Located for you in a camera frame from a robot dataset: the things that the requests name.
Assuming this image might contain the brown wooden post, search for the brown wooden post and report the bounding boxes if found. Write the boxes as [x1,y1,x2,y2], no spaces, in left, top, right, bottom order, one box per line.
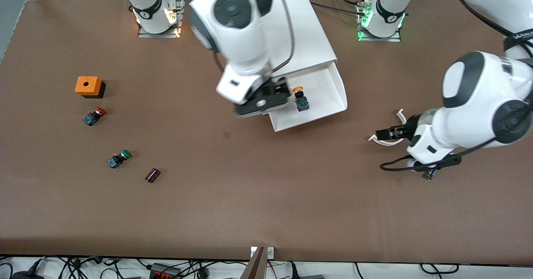
[239,247,267,279]

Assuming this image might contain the yellow push button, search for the yellow push button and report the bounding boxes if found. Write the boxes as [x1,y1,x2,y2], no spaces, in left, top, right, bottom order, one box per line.
[291,86,310,112]

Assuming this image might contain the green push button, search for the green push button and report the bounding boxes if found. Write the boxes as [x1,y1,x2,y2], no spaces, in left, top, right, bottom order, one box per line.
[107,149,132,169]

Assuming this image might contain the orange box with hole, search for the orange box with hole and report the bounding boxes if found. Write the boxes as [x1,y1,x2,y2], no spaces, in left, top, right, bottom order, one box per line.
[75,76,106,99]

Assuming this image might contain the black power strip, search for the black power strip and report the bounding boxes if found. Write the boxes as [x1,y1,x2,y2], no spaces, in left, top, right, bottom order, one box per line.
[150,262,182,279]

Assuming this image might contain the black cable on table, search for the black cable on table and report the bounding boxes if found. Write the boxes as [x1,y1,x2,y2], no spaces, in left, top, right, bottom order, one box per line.
[310,2,367,17]

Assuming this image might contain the grey metal base plate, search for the grey metal base plate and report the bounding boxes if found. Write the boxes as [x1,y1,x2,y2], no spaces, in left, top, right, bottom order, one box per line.
[357,0,402,42]
[137,0,186,38]

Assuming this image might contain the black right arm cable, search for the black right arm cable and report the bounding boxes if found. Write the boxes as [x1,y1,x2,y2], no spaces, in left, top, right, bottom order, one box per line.
[271,0,297,77]

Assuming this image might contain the red push button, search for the red push button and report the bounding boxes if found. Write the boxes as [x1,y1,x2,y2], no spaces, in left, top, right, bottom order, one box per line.
[82,107,107,127]

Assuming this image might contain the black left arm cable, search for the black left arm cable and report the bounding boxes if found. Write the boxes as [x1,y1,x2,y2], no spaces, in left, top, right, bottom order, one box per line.
[380,0,533,172]

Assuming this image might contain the white plastic drawer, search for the white plastic drawer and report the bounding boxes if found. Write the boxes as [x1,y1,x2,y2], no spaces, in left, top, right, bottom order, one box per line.
[266,60,349,132]

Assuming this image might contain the white curved plastic bracket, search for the white curved plastic bracket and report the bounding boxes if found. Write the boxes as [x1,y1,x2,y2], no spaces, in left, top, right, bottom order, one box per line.
[369,108,408,146]

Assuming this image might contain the white drawer cabinet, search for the white drawer cabinet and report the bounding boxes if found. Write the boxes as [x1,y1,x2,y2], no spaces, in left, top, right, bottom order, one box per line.
[266,0,338,80]

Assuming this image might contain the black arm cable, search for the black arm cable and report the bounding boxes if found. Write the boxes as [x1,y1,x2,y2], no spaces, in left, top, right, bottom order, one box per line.
[380,0,533,172]
[271,0,297,77]

